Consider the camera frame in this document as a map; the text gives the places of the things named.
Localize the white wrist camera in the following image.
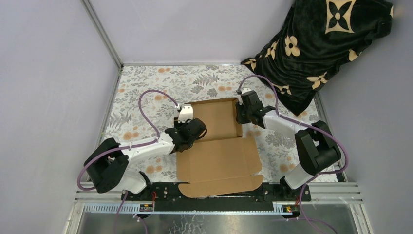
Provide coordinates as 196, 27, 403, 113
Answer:
175, 104, 193, 123
240, 88, 252, 95

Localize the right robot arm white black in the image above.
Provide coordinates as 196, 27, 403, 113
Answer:
235, 88, 341, 201

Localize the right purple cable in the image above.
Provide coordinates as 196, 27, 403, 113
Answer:
237, 75, 350, 234

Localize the aluminium frame rail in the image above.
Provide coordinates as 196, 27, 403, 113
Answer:
75, 182, 363, 204

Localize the brown cardboard box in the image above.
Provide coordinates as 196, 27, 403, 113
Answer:
176, 97, 263, 198

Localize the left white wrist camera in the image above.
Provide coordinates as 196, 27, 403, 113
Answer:
175, 104, 193, 123

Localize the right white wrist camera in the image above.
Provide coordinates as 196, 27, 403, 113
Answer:
240, 88, 252, 95

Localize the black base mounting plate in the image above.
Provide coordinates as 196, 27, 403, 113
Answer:
121, 176, 311, 216

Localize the black floral blanket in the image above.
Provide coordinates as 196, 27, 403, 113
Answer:
242, 0, 394, 116

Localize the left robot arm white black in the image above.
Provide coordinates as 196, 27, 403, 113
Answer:
78, 118, 207, 200

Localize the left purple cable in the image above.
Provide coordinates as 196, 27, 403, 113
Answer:
76, 90, 180, 234

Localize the purple cable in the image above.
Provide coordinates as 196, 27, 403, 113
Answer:
237, 75, 350, 234
76, 90, 180, 234

